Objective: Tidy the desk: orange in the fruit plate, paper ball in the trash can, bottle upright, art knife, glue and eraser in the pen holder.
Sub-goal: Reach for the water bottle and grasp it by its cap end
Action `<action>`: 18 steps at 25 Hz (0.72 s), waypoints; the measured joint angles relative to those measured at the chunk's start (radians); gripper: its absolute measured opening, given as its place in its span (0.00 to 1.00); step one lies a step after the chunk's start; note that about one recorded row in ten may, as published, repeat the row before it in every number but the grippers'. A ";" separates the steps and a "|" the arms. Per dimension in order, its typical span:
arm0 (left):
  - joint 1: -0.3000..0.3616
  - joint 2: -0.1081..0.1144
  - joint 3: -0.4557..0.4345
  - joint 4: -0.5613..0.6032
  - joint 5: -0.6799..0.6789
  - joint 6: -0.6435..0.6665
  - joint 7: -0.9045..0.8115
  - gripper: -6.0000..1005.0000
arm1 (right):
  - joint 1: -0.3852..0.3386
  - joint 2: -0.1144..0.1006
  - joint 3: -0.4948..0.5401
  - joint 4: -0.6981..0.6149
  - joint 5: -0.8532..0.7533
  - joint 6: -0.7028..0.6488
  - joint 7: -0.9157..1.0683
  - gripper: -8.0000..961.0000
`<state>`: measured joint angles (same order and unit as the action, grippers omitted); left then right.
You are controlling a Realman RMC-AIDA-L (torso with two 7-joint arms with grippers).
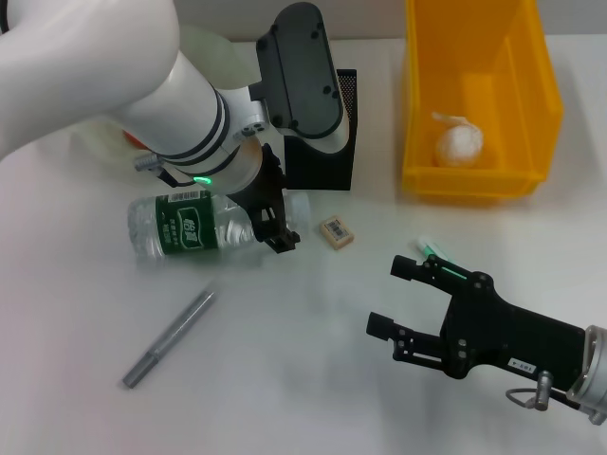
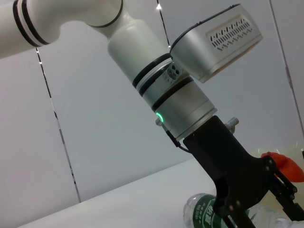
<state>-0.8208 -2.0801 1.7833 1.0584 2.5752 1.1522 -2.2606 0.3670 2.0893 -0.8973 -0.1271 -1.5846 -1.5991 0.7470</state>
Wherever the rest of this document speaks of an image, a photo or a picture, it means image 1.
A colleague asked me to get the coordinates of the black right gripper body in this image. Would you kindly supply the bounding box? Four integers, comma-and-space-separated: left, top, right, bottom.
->
439, 272, 590, 391

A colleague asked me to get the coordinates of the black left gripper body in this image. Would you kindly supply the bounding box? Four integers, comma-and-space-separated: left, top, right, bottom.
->
229, 143, 286, 225

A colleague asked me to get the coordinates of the mint green pen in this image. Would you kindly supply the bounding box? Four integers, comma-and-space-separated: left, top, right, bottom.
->
416, 236, 469, 282

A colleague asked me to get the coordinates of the clear green-label water bottle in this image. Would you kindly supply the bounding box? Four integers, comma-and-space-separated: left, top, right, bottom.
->
126, 189, 312, 262

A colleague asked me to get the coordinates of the white paper ball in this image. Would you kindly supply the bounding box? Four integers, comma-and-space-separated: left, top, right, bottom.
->
430, 111, 486, 168

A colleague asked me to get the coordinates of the beige eraser with barcode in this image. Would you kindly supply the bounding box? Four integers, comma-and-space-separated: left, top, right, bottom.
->
319, 216, 357, 250

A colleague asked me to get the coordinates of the black mesh pen holder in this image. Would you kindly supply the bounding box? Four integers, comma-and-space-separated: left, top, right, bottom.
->
283, 67, 359, 192

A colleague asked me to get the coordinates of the pale green glass fruit plate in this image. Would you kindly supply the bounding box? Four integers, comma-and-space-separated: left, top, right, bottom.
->
68, 23, 261, 180

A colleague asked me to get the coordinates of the grey metallic pen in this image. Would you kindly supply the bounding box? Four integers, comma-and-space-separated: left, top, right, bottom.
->
121, 287, 217, 390

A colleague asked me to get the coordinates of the yellow plastic bin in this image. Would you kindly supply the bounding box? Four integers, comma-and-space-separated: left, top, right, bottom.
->
401, 0, 565, 206

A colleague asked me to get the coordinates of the right wrist cable with plug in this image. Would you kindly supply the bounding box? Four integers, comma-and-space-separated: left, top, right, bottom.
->
505, 369, 584, 413

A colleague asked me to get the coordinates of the wrist cable with plug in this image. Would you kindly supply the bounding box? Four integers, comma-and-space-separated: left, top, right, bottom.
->
134, 152, 191, 189
505, 369, 584, 413

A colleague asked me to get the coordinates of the left wrist cable with plug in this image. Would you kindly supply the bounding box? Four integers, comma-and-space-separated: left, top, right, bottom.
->
134, 152, 191, 189

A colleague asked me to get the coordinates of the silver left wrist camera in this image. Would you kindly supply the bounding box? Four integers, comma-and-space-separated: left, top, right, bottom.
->
249, 2, 359, 156

